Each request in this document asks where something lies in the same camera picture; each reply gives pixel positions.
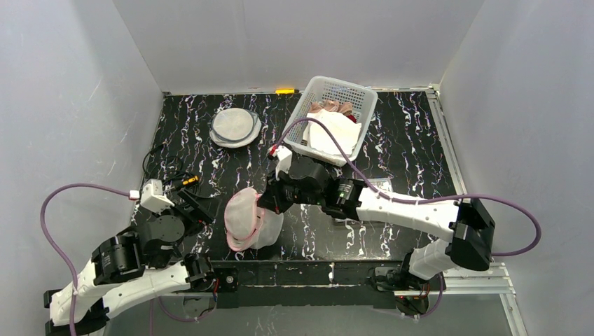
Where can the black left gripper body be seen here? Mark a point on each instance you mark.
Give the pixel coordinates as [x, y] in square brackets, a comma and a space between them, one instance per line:
[189, 204]

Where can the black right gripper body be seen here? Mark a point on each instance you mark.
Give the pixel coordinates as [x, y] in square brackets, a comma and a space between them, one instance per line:
[271, 198]

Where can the white mesh bag pink trim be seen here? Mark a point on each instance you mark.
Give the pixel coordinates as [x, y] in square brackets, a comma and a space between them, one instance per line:
[249, 226]

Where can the white bra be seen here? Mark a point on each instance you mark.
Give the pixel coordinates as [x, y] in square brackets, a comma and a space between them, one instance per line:
[344, 129]

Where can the white mesh bag blue trim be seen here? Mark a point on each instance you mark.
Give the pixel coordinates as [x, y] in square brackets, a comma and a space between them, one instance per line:
[234, 128]

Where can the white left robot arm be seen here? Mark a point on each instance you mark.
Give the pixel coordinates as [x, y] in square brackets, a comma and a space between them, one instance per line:
[140, 263]

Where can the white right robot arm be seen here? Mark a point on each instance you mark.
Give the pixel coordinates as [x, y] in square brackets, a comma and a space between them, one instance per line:
[463, 231]

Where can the beige pink bra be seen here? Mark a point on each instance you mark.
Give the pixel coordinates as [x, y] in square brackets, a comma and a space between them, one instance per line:
[331, 106]

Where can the clear plastic compartment box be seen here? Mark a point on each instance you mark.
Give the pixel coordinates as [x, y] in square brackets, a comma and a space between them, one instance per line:
[381, 183]

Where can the white plastic basket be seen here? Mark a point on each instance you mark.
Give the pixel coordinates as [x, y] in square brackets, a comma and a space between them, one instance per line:
[322, 88]

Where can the yellow orange marker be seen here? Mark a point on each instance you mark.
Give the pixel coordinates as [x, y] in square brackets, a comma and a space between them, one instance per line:
[287, 91]

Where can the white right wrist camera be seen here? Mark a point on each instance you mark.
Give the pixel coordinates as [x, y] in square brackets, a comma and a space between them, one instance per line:
[283, 156]

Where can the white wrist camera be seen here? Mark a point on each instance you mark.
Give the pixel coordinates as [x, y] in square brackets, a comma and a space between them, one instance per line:
[153, 197]
[283, 156]

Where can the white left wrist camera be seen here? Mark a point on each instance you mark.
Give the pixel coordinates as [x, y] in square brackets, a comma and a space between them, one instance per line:
[153, 197]

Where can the black base frame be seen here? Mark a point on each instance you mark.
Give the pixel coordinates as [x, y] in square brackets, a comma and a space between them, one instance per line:
[324, 283]

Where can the aluminium rail frame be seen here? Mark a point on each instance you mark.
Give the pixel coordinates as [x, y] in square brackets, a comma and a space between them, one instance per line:
[495, 281]

